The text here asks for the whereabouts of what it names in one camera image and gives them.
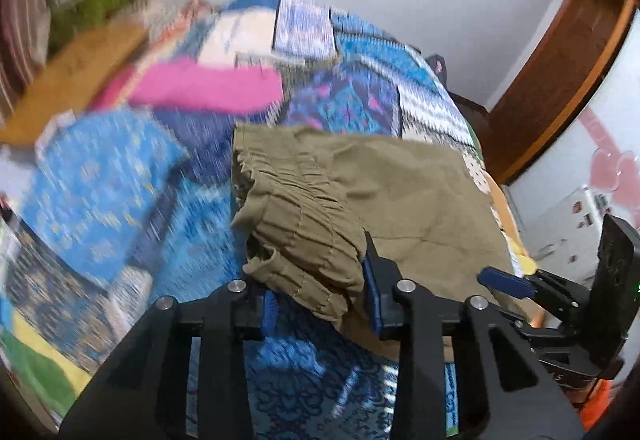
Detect pink cloth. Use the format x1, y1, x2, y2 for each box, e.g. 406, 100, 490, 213
102, 58, 286, 115

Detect green cloth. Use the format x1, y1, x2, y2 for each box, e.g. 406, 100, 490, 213
47, 0, 136, 55

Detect blue patchwork blanket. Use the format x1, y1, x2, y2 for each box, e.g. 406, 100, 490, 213
0, 0, 523, 440

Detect green and yellow sheet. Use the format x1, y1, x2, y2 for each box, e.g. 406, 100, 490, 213
0, 310, 91, 421

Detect olive green shorts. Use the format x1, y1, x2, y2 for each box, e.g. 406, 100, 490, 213
229, 122, 527, 362

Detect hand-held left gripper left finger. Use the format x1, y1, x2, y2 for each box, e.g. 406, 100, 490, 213
59, 279, 279, 440

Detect white cabinet with pink stickers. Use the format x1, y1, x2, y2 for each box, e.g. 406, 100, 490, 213
502, 12, 640, 281

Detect orange cloth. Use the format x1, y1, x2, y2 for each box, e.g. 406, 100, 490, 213
575, 377, 623, 431

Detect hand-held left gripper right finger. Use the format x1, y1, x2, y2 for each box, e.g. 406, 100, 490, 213
362, 231, 587, 440

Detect brown wooden door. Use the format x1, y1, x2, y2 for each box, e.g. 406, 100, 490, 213
487, 0, 638, 185

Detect blue floral cloth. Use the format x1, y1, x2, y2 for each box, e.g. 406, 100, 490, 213
20, 108, 187, 288

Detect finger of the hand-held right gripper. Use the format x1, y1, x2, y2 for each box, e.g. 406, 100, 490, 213
502, 309, 592, 355
477, 266, 596, 321

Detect wooden headboard shelf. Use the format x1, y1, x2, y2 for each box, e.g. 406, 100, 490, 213
0, 22, 151, 145

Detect striped curtain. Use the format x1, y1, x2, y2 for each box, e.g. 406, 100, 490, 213
0, 0, 66, 115

